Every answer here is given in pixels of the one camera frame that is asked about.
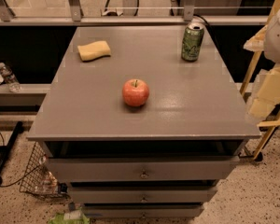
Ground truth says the red apple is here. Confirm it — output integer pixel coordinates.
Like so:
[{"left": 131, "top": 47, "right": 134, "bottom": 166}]
[{"left": 122, "top": 79, "right": 149, "bottom": 107}]

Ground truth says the yellow sponge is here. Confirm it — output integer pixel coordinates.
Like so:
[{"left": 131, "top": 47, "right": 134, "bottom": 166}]
[{"left": 77, "top": 41, "right": 111, "bottom": 62}]

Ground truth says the black metal stand leg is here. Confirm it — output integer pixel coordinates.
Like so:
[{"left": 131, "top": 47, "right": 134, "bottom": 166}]
[{"left": 0, "top": 121, "right": 23, "bottom": 186}]

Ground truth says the bottom grey drawer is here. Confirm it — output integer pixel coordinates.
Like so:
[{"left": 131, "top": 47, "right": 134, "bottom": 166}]
[{"left": 82, "top": 204, "right": 203, "bottom": 218}]

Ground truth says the middle grey drawer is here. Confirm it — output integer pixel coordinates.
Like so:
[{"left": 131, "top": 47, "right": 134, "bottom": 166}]
[{"left": 68, "top": 186, "right": 217, "bottom": 203}]

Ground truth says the grey drawer cabinet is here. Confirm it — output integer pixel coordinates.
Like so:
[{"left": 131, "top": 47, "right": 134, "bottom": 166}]
[{"left": 29, "top": 26, "right": 259, "bottom": 218}]

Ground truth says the top grey drawer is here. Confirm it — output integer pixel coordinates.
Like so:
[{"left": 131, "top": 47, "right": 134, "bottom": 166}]
[{"left": 46, "top": 156, "right": 239, "bottom": 182}]

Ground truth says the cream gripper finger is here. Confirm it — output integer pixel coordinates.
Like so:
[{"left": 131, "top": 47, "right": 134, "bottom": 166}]
[
  {"left": 247, "top": 64, "right": 280, "bottom": 119},
  {"left": 244, "top": 25, "right": 268, "bottom": 52}
]

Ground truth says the grey drawer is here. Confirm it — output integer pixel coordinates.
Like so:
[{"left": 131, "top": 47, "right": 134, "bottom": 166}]
[
  {"left": 68, "top": 186, "right": 217, "bottom": 203},
  {"left": 82, "top": 204, "right": 203, "bottom": 218},
  {"left": 46, "top": 156, "right": 239, "bottom": 182}
]

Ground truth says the green white package on floor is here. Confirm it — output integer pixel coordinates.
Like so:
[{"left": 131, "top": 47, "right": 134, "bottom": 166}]
[{"left": 48, "top": 210, "right": 90, "bottom": 224}]

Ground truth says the wire mesh basket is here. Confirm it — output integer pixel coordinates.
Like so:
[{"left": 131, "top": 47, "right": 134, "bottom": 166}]
[{"left": 20, "top": 143, "right": 67, "bottom": 200}]

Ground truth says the green soda can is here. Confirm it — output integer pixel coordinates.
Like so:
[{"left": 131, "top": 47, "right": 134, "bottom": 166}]
[{"left": 181, "top": 22, "right": 204, "bottom": 62}]

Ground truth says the black cable behind table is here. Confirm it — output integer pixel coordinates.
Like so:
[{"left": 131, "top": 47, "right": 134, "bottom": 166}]
[{"left": 193, "top": 13, "right": 222, "bottom": 53}]

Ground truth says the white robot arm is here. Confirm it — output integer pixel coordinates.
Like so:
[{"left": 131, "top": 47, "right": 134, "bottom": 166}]
[{"left": 244, "top": 9, "right": 280, "bottom": 119}]

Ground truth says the clear plastic water bottle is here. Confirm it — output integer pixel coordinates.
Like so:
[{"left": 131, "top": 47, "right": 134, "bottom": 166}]
[{"left": 0, "top": 63, "right": 21, "bottom": 92}]

